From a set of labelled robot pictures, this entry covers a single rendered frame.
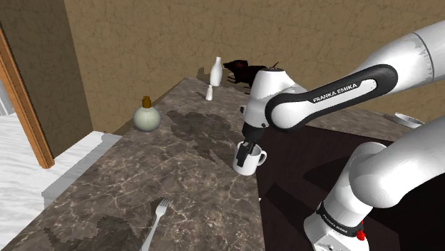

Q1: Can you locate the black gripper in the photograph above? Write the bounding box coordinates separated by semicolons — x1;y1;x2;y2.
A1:
235;122;268;168

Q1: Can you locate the dark robot stand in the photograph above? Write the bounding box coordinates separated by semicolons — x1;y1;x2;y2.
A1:
256;125;445;251

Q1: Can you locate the wooden door frame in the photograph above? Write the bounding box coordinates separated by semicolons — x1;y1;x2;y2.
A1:
0;21;56;170

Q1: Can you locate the white mug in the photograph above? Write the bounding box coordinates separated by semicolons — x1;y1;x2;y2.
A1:
232;140;268;177

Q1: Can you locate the white plate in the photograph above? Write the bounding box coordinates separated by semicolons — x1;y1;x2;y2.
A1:
392;112;426;130

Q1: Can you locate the round pale bottle brown cork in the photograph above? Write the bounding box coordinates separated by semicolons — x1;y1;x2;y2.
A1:
133;96;162;133

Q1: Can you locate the tall white bottle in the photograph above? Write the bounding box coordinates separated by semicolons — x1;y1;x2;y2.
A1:
209;56;224;88

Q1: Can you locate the black rat figure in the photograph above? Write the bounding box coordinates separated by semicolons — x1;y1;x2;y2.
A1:
222;59;280;95

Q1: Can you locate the silver fork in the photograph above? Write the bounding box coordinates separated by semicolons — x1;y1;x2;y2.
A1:
139;197;173;251

